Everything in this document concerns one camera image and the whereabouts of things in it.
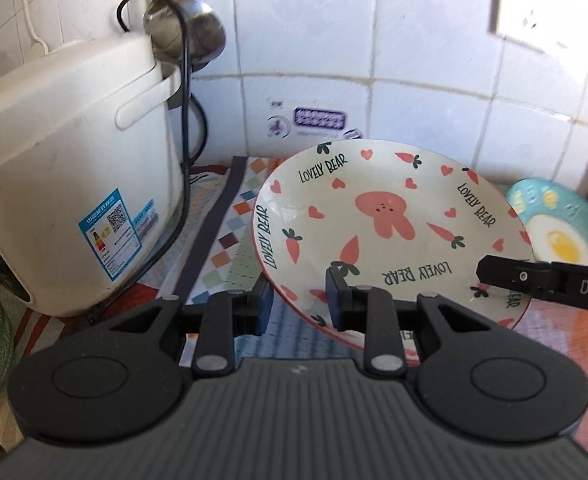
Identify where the teal fried egg plate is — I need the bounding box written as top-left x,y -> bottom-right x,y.
506,178 -> 588,266

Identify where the pink bunny Lovely Bear plate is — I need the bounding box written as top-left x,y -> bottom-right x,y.
253,140 -> 534,349

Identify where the patchwork checkered tablecloth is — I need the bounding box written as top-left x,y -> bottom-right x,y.
12,154 -> 588,456

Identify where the white rice cooker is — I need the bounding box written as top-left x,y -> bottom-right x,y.
0,32 -> 183,318

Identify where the hanging metal ladle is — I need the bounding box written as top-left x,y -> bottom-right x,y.
143,0 -> 227,72

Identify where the rice cooker black cord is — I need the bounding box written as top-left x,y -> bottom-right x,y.
116,0 -> 211,286

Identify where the wall sticker label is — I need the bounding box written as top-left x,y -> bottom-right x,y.
267,107 -> 363,140

